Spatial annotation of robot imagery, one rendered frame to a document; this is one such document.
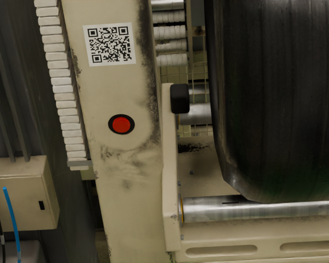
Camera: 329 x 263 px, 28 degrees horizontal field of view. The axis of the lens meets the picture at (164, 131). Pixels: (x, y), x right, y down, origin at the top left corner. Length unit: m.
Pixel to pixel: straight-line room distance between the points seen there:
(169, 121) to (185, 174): 0.15
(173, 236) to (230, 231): 0.11
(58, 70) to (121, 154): 0.20
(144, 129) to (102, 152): 0.09
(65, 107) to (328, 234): 0.51
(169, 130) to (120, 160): 0.15
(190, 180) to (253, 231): 0.24
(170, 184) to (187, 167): 0.25
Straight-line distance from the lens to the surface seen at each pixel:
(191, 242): 1.18
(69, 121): 1.14
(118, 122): 1.12
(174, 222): 1.12
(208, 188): 1.36
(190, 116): 1.37
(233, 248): 1.23
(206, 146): 1.46
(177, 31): 1.48
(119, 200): 1.25
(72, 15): 1.01
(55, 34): 1.05
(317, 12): 0.83
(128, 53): 1.04
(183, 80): 1.77
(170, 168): 1.19
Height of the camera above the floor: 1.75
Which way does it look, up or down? 39 degrees down
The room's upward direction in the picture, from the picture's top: 5 degrees counter-clockwise
